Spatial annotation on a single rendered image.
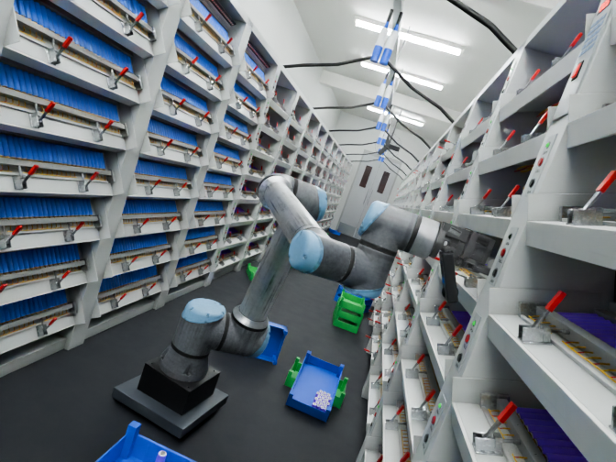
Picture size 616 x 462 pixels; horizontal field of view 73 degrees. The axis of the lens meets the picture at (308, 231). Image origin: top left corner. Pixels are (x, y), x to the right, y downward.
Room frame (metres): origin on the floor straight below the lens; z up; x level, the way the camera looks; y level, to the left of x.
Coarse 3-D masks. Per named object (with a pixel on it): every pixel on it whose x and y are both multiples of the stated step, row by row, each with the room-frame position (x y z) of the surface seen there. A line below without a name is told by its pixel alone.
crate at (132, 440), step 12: (132, 432) 0.82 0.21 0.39; (120, 444) 0.80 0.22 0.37; (132, 444) 0.82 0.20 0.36; (144, 444) 0.83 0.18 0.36; (156, 444) 0.83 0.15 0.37; (108, 456) 0.77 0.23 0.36; (120, 456) 0.82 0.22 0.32; (132, 456) 0.83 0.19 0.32; (144, 456) 0.83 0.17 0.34; (156, 456) 0.83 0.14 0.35; (168, 456) 0.82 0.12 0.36; (180, 456) 0.82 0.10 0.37
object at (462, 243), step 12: (444, 228) 0.94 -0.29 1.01; (456, 228) 0.94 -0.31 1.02; (444, 240) 0.95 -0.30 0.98; (456, 240) 0.95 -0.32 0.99; (468, 240) 0.92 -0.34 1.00; (480, 240) 0.93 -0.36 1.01; (492, 240) 0.91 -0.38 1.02; (432, 252) 0.94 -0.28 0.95; (444, 252) 0.95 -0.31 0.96; (456, 252) 0.94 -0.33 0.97; (468, 252) 0.92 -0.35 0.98; (480, 252) 0.93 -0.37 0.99; (456, 264) 0.94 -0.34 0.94; (468, 264) 0.92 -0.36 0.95; (480, 264) 0.92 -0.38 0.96
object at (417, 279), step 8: (408, 272) 2.17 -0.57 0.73; (416, 272) 2.17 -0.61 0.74; (424, 272) 2.16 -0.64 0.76; (408, 280) 2.10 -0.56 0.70; (416, 280) 2.00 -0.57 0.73; (424, 280) 2.00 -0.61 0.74; (408, 288) 2.09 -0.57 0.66; (416, 288) 1.91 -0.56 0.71; (416, 296) 1.73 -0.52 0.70; (416, 304) 1.60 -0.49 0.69
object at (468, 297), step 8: (440, 272) 1.43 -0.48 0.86; (456, 280) 1.13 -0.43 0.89; (480, 280) 0.88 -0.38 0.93; (464, 288) 1.03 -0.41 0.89; (472, 288) 1.03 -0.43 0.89; (480, 288) 0.88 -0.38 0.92; (464, 296) 1.02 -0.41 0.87; (472, 296) 0.94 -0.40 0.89; (464, 304) 1.01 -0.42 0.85; (472, 304) 0.92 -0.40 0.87; (472, 312) 0.92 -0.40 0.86
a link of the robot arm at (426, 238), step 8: (424, 224) 0.94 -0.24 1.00; (432, 224) 0.94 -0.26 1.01; (424, 232) 0.92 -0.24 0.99; (432, 232) 0.92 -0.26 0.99; (416, 240) 0.93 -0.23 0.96; (424, 240) 0.92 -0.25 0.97; (432, 240) 0.92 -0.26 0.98; (416, 248) 0.93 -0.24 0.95; (424, 248) 0.93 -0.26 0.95; (432, 248) 0.92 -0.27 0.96; (424, 256) 0.94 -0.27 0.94
